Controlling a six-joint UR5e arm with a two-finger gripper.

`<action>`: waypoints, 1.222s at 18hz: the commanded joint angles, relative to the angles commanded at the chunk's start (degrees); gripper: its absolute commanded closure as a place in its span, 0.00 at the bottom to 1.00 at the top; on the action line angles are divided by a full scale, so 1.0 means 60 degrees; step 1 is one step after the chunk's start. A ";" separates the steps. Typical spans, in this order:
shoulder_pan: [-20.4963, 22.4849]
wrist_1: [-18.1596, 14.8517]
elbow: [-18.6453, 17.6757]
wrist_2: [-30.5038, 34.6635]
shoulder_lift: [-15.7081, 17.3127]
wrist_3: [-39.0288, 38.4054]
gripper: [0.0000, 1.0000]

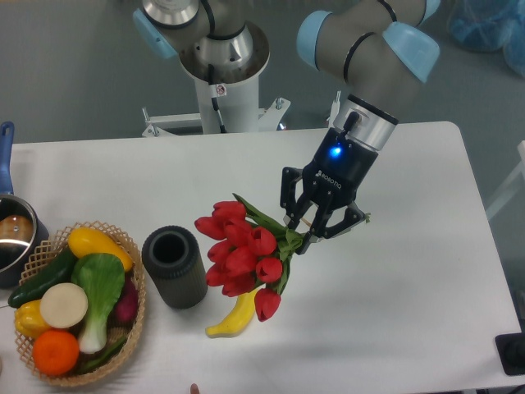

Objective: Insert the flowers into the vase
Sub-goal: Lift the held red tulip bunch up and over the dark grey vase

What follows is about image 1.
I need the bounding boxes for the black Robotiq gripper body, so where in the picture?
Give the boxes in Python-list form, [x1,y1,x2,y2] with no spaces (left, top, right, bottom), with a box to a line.
[301,128,378,213]

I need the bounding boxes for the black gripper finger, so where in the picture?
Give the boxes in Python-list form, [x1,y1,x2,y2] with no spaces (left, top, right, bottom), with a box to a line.
[280,166,315,230]
[298,202,365,254]

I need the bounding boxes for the red tulip bouquet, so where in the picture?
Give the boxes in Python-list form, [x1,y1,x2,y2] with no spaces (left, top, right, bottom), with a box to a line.
[194,195,318,322]

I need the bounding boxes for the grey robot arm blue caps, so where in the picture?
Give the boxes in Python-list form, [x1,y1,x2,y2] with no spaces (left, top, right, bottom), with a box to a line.
[133,1,440,253]

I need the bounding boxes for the dark grey ribbed vase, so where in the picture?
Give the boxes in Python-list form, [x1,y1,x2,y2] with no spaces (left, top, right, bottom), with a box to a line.
[141,225,208,309]

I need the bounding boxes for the fingertip at bottom edge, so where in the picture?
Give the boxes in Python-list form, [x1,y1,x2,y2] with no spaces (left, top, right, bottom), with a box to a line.
[189,383,200,394]

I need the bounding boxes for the yellow banana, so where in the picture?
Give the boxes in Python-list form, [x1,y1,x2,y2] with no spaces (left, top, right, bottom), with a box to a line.
[205,290,257,338]

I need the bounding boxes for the green bok choy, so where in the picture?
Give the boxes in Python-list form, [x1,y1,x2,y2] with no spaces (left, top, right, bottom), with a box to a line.
[71,253,125,355]

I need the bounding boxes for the purple red onion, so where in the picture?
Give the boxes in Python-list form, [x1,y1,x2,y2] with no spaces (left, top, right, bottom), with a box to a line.
[113,277,139,324]

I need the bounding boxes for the blue plastic bag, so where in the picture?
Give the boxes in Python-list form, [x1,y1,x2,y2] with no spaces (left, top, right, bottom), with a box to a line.
[447,1,524,76]

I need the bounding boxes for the black device at edge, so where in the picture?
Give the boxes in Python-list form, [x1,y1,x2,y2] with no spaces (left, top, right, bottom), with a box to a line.
[495,332,524,376]

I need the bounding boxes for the green chili pepper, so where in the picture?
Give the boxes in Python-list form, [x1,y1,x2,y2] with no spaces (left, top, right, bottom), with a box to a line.
[77,337,127,374]

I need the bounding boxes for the woven wicker basket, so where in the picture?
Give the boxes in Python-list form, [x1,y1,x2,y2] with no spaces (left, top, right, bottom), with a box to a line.
[15,222,146,387]

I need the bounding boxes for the green cucumber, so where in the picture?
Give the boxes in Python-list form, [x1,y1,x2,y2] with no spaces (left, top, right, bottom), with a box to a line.
[7,247,78,309]

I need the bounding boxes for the white round radish slice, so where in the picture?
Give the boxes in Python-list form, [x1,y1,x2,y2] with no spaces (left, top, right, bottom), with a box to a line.
[39,282,88,329]

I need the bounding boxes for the orange fruit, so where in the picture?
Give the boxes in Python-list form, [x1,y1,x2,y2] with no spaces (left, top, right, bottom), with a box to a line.
[32,330,80,376]

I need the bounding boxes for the yellow bell pepper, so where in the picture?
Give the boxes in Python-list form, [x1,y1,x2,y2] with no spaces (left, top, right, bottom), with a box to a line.
[15,300,51,339]

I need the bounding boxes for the white chair frame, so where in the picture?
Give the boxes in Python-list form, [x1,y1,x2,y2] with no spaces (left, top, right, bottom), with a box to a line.
[486,140,524,221]

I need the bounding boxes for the blue handled saucepan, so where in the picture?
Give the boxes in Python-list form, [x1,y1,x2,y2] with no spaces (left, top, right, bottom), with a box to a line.
[1,121,48,289]

